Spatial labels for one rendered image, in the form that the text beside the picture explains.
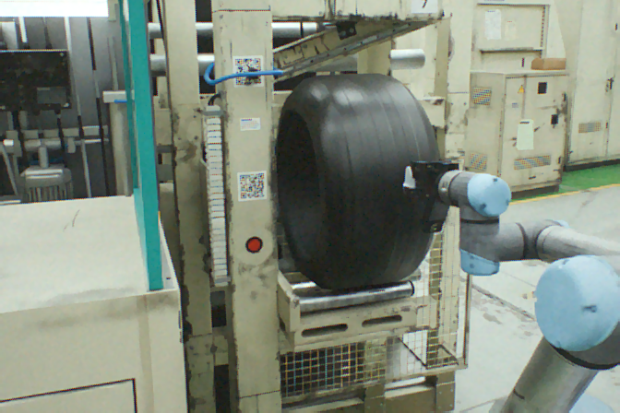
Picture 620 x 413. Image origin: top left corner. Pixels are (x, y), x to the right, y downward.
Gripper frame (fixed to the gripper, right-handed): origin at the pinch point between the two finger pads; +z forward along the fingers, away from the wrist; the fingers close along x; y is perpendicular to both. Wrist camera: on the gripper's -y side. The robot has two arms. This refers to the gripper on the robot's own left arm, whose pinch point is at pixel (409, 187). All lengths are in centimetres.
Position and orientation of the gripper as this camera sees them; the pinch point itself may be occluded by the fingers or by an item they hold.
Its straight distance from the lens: 147.8
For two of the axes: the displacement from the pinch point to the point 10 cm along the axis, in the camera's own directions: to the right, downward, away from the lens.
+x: -9.5, 0.8, -2.9
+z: -3.0, -1.0, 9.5
